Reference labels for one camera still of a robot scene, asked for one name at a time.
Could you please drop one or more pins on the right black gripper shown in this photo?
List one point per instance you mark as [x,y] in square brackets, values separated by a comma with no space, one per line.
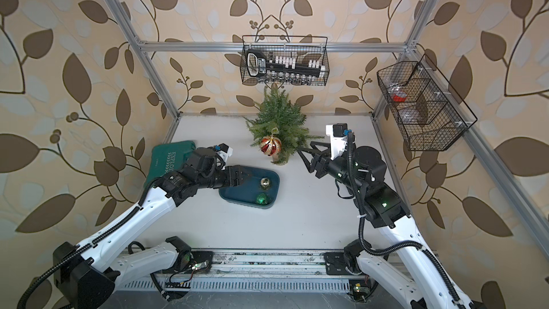
[318,160]

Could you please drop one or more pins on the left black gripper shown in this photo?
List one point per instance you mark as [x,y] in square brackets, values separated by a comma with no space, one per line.
[235,180]

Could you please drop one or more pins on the gold shiny ball ornament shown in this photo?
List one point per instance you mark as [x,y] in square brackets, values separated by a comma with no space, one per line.
[265,183]

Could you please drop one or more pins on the green glitter ball ornament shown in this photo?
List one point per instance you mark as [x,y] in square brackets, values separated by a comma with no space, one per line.
[262,199]

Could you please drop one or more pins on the red gold striped ornament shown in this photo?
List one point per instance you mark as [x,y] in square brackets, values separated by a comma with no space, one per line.
[270,145]

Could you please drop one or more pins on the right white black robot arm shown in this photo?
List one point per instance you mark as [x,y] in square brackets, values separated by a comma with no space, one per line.
[389,248]

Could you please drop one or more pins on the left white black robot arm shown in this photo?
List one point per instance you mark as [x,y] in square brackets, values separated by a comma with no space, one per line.
[88,272]

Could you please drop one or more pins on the small green christmas tree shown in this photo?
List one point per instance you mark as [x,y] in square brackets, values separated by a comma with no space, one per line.
[282,118]

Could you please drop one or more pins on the teal plastic tray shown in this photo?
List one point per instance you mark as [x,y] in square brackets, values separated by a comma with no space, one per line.
[246,193]

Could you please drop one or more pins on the green plastic tool case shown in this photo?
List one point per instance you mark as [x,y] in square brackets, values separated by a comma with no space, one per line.
[168,157]

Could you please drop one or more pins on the red item in basket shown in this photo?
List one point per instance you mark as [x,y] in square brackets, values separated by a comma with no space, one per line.
[397,94]

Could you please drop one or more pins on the socket set black holder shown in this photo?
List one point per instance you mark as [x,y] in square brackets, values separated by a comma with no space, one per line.
[264,65]

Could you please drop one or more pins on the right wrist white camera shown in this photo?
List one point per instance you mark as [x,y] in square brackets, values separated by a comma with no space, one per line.
[338,139]

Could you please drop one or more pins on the wrist white camera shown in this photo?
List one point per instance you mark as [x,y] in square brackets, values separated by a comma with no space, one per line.
[224,151]
[338,139]

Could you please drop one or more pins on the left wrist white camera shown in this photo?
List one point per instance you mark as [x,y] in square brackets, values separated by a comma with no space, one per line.
[224,151]

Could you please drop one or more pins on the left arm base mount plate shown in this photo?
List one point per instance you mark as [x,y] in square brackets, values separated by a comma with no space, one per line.
[192,261]

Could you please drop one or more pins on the black wire basket back wall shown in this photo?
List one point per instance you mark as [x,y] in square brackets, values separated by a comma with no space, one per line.
[308,46]

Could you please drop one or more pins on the black wire basket wall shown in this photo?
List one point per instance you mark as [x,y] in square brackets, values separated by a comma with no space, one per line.
[435,114]
[308,46]

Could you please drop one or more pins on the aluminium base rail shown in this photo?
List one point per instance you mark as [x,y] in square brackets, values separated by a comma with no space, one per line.
[284,271]

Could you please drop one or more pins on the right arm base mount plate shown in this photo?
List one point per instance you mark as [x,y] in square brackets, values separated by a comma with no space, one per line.
[335,264]

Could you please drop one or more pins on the black wire basket right wall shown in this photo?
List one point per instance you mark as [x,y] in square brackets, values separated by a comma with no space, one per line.
[435,114]

